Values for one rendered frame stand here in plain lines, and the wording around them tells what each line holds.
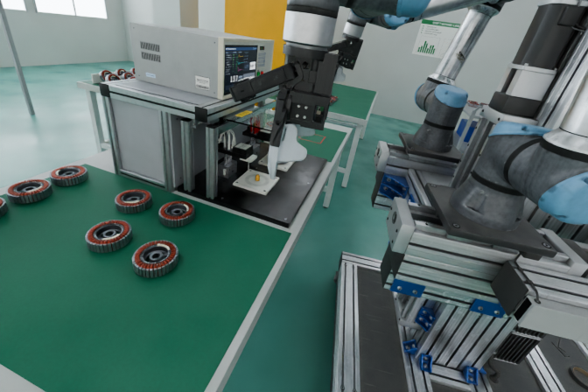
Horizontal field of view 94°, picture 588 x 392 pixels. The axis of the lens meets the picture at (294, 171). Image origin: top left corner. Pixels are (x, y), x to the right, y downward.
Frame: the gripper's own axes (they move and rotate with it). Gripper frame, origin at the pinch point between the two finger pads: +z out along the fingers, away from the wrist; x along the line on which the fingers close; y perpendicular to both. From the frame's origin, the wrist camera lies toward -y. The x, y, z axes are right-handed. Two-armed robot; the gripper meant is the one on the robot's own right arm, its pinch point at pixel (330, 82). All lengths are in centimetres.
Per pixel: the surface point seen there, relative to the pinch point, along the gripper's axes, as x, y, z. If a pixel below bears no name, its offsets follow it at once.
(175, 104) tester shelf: -47, -45, 8
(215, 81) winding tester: -34, -38, 2
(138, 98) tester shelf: -46, -60, 12
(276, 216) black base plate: -53, -2, 36
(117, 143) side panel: -46, -71, 34
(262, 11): 338, -140, 30
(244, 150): -33.4, -23.8, 26.3
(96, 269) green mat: -91, -41, 38
